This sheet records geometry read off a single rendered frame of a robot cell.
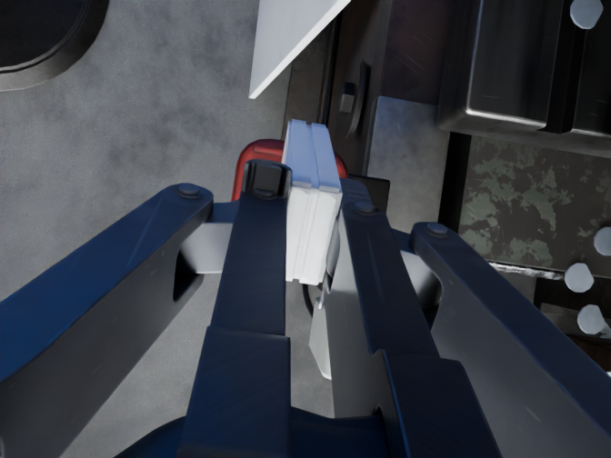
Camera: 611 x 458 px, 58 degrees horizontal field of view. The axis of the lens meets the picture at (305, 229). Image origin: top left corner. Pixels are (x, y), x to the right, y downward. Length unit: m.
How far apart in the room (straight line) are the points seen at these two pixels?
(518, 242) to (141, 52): 0.84
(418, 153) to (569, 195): 0.12
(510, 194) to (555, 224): 0.04
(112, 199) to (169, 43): 0.31
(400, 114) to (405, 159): 0.03
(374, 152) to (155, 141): 0.71
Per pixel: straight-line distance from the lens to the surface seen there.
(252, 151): 0.29
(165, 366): 1.09
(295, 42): 0.78
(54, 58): 1.12
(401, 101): 0.43
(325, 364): 0.44
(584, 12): 0.43
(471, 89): 0.38
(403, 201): 0.42
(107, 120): 1.10
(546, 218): 0.46
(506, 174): 0.45
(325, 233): 0.15
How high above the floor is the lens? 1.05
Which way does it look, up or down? 85 degrees down
